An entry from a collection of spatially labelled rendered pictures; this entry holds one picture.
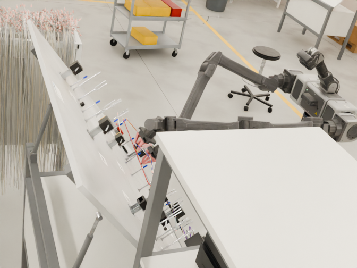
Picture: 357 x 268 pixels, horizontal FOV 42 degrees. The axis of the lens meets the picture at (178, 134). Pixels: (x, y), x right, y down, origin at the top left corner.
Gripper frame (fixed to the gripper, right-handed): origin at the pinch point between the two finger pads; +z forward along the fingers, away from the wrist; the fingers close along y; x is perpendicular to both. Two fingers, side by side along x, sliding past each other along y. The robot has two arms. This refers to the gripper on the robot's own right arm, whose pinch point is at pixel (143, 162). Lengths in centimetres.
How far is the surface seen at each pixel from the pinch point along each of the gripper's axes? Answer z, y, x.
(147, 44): -9, -314, 243
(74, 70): -15, -5, -73
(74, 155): -15, 55, -103
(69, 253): 43, 34, -27
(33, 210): 53, 2, -28
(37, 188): 38, 4, -42
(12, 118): 47, -60, -28
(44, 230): 37, 31, -49
